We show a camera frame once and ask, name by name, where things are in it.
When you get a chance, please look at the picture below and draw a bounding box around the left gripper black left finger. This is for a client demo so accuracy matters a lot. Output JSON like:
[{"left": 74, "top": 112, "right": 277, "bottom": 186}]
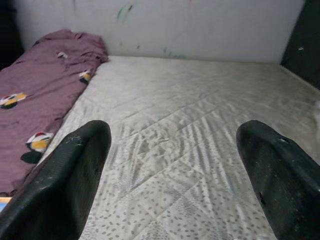
[{"left": 0, "top": 119, "right": 112, "bottom": 240}]

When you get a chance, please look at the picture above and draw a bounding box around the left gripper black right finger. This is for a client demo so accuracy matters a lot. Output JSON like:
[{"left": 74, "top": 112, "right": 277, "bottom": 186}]
[{"left": 235, "top": 119, "right": 320, "bottom": 240}]

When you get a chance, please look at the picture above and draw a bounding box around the colourful children's book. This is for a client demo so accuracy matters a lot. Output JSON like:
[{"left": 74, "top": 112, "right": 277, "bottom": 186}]
[{"left": 0, "top": 196, "right": 13, "bottom": 216}]

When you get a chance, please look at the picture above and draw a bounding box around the purple patterned blanket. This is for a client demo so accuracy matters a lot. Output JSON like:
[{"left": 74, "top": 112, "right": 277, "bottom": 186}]
[{"left": 0, "top": 29, "right": 110, "bottom": 196}]

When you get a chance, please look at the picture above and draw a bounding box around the white quilted mattress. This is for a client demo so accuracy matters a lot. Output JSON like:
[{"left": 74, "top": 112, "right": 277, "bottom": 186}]
[{"left": 37, "top": 55, "right": 320, "bottom": 240}]

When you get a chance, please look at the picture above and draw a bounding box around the black tufted headboard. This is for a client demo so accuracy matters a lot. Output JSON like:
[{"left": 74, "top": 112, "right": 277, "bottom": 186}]
[{"left": 280, "top": 0, "right": 320, "bottom": 91}]

